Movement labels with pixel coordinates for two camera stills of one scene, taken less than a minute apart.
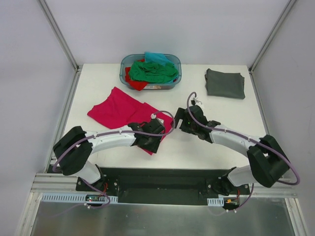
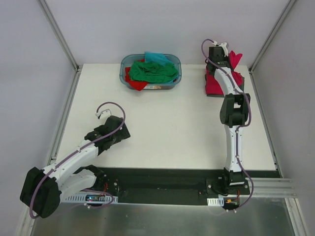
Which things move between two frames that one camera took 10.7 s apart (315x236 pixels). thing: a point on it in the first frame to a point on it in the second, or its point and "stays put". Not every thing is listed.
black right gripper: (182, 120) to (210, 68)
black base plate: (157, 186) stays put
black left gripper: (152, 141) to (122, 133)
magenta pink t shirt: (118, 108) to (212, 87)
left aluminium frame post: (60, 35) stays put
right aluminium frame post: (270, 36) stays put
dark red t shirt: (139, 85) stays put
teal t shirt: (157, 57) stays put
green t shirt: (152, 73) stays put
